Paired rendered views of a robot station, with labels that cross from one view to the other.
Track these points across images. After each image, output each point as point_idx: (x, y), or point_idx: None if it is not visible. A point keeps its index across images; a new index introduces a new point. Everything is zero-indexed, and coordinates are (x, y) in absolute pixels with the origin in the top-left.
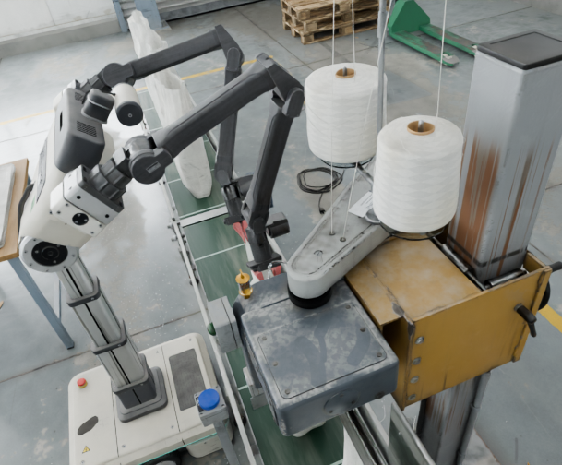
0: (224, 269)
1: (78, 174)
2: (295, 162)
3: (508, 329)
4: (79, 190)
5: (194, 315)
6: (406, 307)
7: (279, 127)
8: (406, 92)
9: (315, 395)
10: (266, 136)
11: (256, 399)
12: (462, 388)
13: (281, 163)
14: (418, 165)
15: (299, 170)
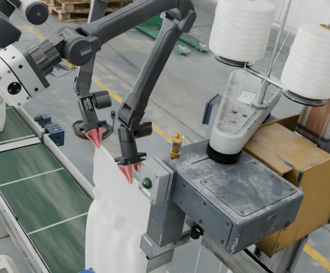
0: (31, 194)
1: (19, 47)
2: (69, 114)
3: None
4: (23, 60)
5: None
6: (292, 164)
7: (170, 40)
8: None
9: (261, 214)
10: (157, 46)
11: (151, 261)
12: (287, 254)
13: (55, 114)
14: None
15: (73, 120)
